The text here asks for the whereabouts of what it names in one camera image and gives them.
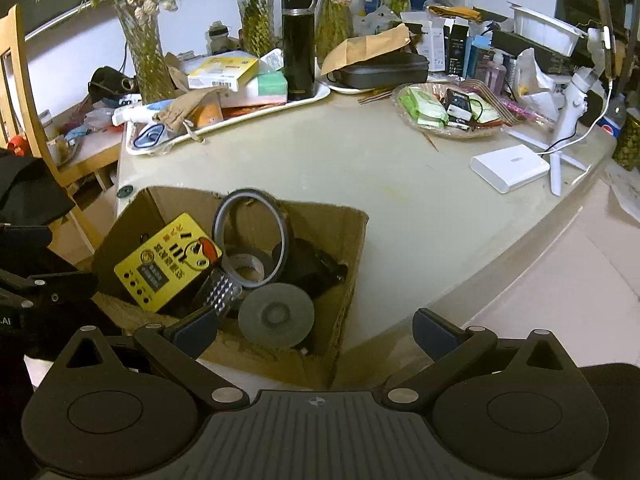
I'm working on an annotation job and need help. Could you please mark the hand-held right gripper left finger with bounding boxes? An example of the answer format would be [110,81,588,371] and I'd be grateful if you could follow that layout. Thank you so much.
[42,306,251,413]

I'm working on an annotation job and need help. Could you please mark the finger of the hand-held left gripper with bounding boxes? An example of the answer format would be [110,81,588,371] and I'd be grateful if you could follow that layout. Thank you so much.
[0,267,99,311]
[0,225,54,265]

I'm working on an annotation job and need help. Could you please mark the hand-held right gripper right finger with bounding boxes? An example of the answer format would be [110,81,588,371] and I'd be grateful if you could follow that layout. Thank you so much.
[380,308,588,413]

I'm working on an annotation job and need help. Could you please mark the clear plastic case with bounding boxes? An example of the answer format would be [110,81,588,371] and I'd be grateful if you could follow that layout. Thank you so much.
[192,267,244,319]

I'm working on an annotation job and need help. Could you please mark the yellow and black box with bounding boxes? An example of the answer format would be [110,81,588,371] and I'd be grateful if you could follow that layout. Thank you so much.
[114,212,222,312]

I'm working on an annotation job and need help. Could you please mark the black cylinder speaker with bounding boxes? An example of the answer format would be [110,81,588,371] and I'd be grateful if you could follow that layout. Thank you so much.
[238,282,317,350]

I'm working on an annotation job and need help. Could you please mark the brown cardboard box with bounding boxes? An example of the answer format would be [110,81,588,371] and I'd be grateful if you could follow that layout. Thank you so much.
[91,186,369,390]

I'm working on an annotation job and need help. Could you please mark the amber tape ring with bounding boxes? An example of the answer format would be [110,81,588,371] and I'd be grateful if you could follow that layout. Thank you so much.
[211,188,291,288]

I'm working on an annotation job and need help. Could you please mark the black cloth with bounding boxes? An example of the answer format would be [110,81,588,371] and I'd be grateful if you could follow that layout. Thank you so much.
[0,149,76,227]

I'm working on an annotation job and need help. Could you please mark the wooden chair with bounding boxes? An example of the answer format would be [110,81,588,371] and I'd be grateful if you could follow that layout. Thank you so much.
[0,4,121,257]

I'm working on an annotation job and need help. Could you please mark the blue oval packet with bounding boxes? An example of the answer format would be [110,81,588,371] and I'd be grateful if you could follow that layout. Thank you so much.
[134,124,166,149]

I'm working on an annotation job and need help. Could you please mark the blue and white tube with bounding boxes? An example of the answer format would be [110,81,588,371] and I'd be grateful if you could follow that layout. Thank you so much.
[112,100,176,127]

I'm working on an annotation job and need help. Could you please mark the black bag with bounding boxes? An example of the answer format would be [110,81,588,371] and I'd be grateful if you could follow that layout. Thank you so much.
[89,66,135,103]

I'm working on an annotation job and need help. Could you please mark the white power bank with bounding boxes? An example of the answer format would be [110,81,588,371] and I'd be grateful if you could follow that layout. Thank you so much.
[469,144,550,194]

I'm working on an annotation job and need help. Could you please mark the glass bowl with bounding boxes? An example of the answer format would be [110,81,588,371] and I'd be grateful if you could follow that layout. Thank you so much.
[391,82,508,140]

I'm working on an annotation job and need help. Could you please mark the white tray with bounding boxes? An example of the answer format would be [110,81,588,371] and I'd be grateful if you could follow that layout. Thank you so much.
[125,82,332,157]

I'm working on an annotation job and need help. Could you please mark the orange packet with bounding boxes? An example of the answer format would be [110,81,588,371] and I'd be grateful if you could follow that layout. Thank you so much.
[192,100,224,127]

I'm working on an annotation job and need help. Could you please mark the pile of green packets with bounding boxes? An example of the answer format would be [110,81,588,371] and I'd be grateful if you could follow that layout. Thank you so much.
[402,86,449,128]

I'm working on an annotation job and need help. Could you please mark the glass vase with dried flowers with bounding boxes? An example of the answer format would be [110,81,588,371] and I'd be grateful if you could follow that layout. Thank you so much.
[112,0,180,104]

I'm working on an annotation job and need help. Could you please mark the black charger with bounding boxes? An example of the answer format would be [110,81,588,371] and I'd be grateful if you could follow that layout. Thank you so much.
[444,88,475,129]

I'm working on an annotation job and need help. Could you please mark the red packet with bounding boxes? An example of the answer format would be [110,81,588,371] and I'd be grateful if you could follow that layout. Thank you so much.
[221,103,287,114]

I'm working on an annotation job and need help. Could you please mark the chopsticks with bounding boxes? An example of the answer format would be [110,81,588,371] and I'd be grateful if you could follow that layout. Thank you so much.
[357,89,396,105]

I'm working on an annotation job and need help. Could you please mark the green and pink box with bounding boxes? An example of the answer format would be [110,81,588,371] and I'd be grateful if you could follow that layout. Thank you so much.
[227,71,289,107]

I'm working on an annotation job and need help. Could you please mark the yellow and white box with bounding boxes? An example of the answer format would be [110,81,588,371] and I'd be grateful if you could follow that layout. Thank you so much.
[187,55,260,92]

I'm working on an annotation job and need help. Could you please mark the white plate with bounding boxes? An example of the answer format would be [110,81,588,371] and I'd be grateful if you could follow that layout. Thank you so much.
[326,72,396,95]

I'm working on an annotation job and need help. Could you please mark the black zip case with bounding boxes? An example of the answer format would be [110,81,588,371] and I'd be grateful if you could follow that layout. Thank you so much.
[335,52,431,89]

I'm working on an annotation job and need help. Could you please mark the pink soap bottle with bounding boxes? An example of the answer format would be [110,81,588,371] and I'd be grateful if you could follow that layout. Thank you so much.
[484,50,507,92]

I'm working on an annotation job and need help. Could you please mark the white gimbal tripod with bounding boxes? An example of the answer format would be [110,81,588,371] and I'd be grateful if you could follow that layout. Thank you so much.
[507,25,617,197]

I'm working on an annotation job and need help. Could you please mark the white plastic bag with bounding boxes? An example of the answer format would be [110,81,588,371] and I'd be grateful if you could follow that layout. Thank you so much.
[515,47,571,107]

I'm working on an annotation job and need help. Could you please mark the blue label soda bottle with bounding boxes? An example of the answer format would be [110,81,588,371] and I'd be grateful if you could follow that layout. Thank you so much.
[600,92,626,137]

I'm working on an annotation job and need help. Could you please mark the blue carton box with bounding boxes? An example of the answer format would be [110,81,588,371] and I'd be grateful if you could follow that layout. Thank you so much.
[462,35,493,79]

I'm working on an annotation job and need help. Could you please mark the small glass jar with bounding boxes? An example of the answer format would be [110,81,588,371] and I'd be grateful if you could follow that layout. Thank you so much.
[207,21,231,54]

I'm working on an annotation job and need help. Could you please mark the white carton box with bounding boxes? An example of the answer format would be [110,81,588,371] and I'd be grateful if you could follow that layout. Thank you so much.
[415,15,448,72]

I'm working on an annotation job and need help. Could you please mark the brown paper envelope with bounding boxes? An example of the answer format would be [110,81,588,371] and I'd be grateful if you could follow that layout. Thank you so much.
[321,23,412,77]

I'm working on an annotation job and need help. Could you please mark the black thermos bottle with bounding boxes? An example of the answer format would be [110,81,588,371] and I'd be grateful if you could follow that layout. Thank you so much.
[281,0,317,102]

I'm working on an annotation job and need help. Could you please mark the glass vase with green stems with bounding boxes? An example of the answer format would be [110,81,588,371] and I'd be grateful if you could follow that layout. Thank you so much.
[316,0,355,61]
[232,0,275,58]

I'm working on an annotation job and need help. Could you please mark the white food container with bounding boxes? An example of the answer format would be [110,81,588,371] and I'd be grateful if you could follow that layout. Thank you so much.
[507,1,588,57]

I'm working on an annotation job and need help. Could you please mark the phone on gimbal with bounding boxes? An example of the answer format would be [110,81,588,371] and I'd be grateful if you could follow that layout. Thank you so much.
[592,0,617,79]

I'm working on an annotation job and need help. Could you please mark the burlap drawstring pouch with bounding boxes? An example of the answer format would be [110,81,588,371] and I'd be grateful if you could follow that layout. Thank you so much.
[152,86,229,137]

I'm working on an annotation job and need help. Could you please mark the white cable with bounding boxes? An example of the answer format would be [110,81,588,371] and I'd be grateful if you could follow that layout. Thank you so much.
[535,50,617,154]

